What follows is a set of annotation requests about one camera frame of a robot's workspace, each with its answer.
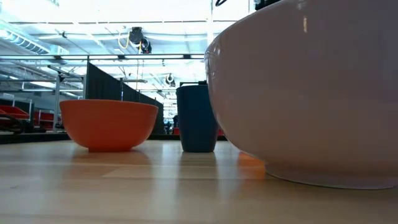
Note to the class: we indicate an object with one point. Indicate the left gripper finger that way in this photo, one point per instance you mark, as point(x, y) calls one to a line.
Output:
point(264, 3)

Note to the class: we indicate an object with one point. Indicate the large pale glossy bowl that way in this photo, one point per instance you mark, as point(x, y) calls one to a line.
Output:
point(311, 109)

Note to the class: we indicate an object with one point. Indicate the dark blue plastic cup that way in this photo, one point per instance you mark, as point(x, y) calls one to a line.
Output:
point(194, 118)

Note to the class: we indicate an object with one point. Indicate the large orange bowl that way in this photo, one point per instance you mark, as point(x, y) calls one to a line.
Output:
point(109, 124)

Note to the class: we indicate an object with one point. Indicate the long ceiling light strip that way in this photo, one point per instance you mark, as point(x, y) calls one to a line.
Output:
point(186, 57)

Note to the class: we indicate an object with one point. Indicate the low red bin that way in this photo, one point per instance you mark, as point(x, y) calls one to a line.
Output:
point(176, 131)

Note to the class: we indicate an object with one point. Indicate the black partition panel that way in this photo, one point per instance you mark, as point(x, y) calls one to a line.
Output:
point(105, 87)

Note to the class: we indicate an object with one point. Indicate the grey metal rack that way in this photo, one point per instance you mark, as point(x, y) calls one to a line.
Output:
point(56, 102)

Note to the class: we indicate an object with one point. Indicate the red storage bin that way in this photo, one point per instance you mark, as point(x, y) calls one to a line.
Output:
point(12, 112)
point(45, 117)

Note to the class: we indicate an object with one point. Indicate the dark floor equipment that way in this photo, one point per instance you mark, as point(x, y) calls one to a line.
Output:
point(12, 124)

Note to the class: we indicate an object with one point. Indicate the black metal rig frame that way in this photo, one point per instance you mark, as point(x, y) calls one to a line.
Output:
point(31, 138)

